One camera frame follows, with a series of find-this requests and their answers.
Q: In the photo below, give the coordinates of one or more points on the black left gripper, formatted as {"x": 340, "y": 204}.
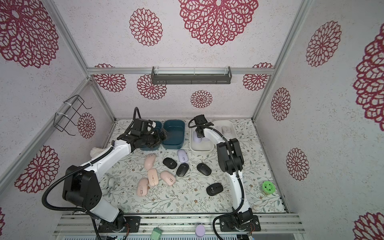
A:
{"x": 158, "y": 137}

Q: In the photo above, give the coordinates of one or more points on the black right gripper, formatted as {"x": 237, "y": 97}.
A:
{"x": 198, "y": 130}

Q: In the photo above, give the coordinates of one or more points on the large purple mouse bottom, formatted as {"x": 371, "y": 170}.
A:
{"x": 196, "y": 139}

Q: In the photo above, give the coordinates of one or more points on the white mouse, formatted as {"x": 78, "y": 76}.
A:
{"x": 226, "y": 130}

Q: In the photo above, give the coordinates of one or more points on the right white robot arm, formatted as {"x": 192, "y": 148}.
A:
{"x": 231, "y": 161}

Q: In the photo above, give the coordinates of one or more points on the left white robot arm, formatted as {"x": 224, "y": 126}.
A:
{"x": 82, "y": 188}

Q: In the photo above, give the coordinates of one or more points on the left teal storage box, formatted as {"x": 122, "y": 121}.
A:
{"x": 155, "y": 138}

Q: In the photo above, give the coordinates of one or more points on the teal storage box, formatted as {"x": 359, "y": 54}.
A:
{"x": 175, "y": 134}
{"x": 155, "y": 138}

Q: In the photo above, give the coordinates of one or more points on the right teal storage box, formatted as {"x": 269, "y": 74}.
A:
{"x": 175, "y": 134}

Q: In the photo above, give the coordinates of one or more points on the left white storage box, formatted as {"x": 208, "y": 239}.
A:
{"x": 204, "y": 148}

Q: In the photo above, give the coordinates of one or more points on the white storage box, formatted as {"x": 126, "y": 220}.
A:
{"x": 218, "y": 126}
{"x": 204, "y": 148}

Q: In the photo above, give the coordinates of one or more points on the right white storage box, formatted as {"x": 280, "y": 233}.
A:
{"x": 218, "y": 126}

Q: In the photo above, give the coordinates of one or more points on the black mouse top left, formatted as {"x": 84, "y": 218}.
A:
{"x": 170, "y": 163}

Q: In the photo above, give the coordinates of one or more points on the black mouse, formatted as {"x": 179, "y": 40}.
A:
{"x": 170, "y": 163}
{"x": 204, "y": 169}
{"x": 214, "y": 189}
{"x": 182, "y": 170}

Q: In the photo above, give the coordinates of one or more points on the pink mouse top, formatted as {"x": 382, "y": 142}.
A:
{"x": 149, "y": 161}

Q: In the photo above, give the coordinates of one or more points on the pink mouse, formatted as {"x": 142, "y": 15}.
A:
{"x": 149, "y": 161}
{"x": 142, "y": 189}
{"x": 153, "y": 177}
{"x": 168, "y": 178}

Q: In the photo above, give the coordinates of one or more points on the black mouse centre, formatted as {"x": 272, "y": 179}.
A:
{"x": 182, "y": 170}

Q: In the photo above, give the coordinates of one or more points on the pink mouse middle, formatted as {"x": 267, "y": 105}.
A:
{"x": 153, "y": 177}

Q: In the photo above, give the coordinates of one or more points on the pink mouse right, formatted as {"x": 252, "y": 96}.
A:
{"x": 168, "y": 178}

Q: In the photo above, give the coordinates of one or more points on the floral table mat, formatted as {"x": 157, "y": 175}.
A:
{"x": 188, "y": 194}

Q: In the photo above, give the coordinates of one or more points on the pink mouse bottom left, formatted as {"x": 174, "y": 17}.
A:
{"x": 142, "y": 189}

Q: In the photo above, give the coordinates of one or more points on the black mouse bottom right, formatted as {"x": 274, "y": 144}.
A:
{"x": 214, "y": 189}

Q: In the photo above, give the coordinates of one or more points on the white plush dog toy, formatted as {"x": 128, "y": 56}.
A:
{"x": 95, "y": 152}

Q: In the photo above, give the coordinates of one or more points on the green round toy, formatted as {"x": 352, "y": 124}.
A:
{"x": 268, "y": 188}

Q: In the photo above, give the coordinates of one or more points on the green connector block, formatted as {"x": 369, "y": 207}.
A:
{"x": 156, "y": 234}

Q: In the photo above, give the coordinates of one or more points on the purple round cap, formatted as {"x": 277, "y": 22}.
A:
{"x": 200, "y": 231}

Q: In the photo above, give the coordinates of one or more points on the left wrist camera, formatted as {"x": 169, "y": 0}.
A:
{"x": 140, "y": 126}

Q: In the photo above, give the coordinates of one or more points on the black wire wall rack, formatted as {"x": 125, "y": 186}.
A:
{"x": 65, "y": 117}

